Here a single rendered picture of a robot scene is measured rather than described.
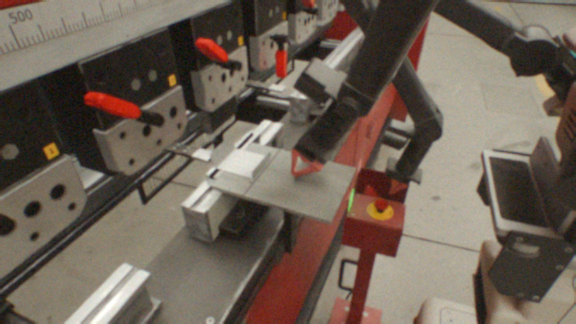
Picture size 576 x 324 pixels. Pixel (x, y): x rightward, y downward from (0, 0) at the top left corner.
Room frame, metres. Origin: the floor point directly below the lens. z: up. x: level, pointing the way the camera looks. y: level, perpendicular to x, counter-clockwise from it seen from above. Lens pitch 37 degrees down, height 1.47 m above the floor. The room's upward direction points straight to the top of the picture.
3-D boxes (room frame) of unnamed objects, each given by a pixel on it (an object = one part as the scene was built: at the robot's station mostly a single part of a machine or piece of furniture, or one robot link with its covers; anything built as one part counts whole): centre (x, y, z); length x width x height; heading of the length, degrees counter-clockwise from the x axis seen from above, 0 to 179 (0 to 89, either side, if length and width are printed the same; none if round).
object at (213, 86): (0.64, 0.15, 1.26); 0.15 x 0.09 x 0.17; 157
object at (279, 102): (1.36, 0.26, 0.81); 0.64 x 0.08 x 0.14; 67
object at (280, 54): (0.78, 0.03, 1.20); 0.04 x 0.02 x 0.10; 67
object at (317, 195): (0.60, 0.01, 1.00); 0.26 x 0.18 x 0.01; 67
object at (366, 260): (0.77, -0.26, 0.39); 0.05 x 0.05 x 0.54; 71
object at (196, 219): (0.71, 0.12, 0.92); 0.39 x 0.06 x 0.10; 157
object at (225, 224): (0.67, 0.08, 0.89); 0.30 x 0.05 x 0.03; 157
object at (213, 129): (0.66, 0.15, 1.13); 0.10 x 0.02 x 0.10; 157
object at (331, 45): (2.05, -0.04, 0.81); 0.64 x 0.08 x 0.14; 67
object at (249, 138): (0.69, 0.13, 0.99); 0.20 x 0.03 x 0.03; 157
